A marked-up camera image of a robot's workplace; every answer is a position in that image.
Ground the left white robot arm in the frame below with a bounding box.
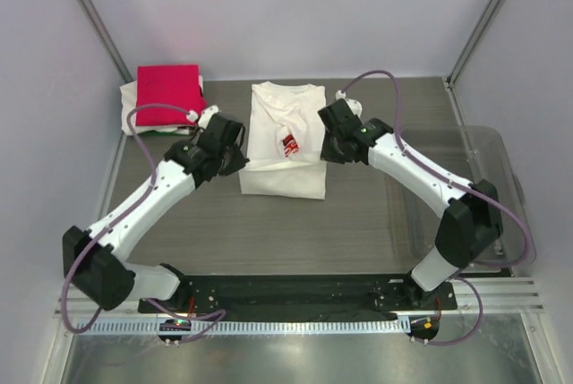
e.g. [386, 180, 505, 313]
[63, 108, 248, 311]

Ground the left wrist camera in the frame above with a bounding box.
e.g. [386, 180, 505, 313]
[186, 105, 220, 129]

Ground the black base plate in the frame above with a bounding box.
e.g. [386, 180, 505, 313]
[154, 274, 458, 313]

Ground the folded pink t-shirt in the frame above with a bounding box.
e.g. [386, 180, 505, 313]
[135, 64, 207, 127]

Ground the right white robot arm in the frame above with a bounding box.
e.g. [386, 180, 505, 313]
[318, 99, 503, 309]

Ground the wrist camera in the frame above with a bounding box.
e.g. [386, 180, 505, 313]
[186, 105, 220, 129]
[335, 90, 363, 117]

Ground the right aluminium frame post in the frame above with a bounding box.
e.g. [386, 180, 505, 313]
[445, 0, 534, 85]

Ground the folded green t-shirt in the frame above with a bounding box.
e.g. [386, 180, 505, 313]
[135, 126, 191, 136]

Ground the clear plastic bin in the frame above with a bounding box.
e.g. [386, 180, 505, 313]
[396, 123, 538, 267]

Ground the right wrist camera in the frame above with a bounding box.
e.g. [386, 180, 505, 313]
[335, 90, 363, 117]

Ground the white Coca-Cola t-shirt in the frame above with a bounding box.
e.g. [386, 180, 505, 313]
[239, 81, 327, 201]

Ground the aluminium frame post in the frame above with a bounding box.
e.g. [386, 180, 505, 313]
[76, 0, 133, 82]
[445, 0, 534, 85]

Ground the left aluminium frame post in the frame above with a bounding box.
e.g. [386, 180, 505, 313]
[76, 0, 133, 82]

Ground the white slotted cable duct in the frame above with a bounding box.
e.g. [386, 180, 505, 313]
[86, 316, 411, 337]

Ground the folded white t-shirt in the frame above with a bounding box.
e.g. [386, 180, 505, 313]
[120, 77, 202, 135]

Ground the aluminium front rail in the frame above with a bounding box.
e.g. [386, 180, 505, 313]
[66, 277, 544, 317]

